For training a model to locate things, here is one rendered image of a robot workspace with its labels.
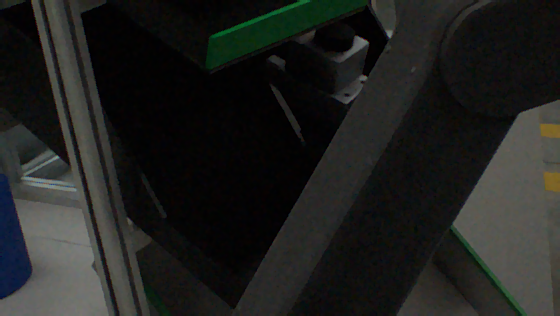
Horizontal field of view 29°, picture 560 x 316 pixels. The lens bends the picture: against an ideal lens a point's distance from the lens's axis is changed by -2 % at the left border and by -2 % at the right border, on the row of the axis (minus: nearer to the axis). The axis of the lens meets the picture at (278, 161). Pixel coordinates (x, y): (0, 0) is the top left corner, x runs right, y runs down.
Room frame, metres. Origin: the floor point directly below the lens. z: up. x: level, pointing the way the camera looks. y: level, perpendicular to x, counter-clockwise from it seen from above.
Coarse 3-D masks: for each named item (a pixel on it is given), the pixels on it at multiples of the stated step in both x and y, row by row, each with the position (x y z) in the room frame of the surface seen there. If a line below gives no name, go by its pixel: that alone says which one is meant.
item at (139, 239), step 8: (80, 0) 0.64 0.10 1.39; (88, 0) 0.64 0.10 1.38; (96, 0) 0.65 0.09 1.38; (104, 0) 0.65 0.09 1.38; (80, 8) 0.64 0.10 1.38; (88, 8) 0.64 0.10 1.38; (136, 232) 0.64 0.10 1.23; (136, 240) 0.64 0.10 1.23; (144, 240) 0.65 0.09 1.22; (152, 240) 0.65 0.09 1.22; (136, 248) 0.64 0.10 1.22
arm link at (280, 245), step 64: (448, 0) 0.31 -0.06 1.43; (512, 0) 0.30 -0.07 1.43; (384, 64) 0.33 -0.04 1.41; (448, 64) 0.29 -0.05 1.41; (512, 64) 0.30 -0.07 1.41; (384, 128) 0.30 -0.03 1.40; (448, 128) 0.30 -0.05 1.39; (320, 192) 0.32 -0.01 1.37; (384, 192) 0.30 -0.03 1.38; (448, 192) 0.30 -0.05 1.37; (320, 256) 0.29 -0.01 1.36; (384, 256) 0.29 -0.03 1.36
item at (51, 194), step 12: (0, 144) 1.75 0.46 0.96; (0, 156) 1.76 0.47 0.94; (0, 168) 1.76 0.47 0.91; (12, 168) 1.75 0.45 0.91; (12, 180) 1.75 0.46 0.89; (12, 192) 1.75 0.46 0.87; (24, 192) 1.74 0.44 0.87; (36, 192) 1.71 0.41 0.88; (48, 192) 1.69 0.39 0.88; (60, 192) 1.67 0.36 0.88; (72, 192) 1.65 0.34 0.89; (60, 204) 1.68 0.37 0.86; (72, 204) 1.66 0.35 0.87
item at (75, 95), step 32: (32, 0) 0.63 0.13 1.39; (64, 0) 0.63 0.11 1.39; (64, 32) 0.62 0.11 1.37; (64, 64) 0.62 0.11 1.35; (64, 96) 0.63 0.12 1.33; (96, 96) 0.63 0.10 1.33; (64, 128) 0.63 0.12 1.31; (96, 128) 0.63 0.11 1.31; (96, 160) 0.62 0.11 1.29; (96, 192) 0.62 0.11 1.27; (96, 224) 0.63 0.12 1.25; (128, 224) 0.63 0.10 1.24; (96, 256) 0.63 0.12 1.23; (128, 256) 0.63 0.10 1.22; (128, 288) 0.62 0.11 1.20
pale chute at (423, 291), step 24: (456, 240) 0.80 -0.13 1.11; (432, 264) 0.82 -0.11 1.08; (456, 264) 0.80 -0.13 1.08; (480, 264) 0.78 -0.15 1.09; (432, 288) 0.80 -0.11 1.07; (456, 288) 0.80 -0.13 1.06; (480, 288) 0.79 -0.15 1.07; (504, 288) 0.77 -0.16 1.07; (408, 312) 0.77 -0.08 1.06; (432, 312) 0.78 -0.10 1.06; (456, 312) 0.78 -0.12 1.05; (480, 312) 0.79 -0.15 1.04; (504, 312) 0.77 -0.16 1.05
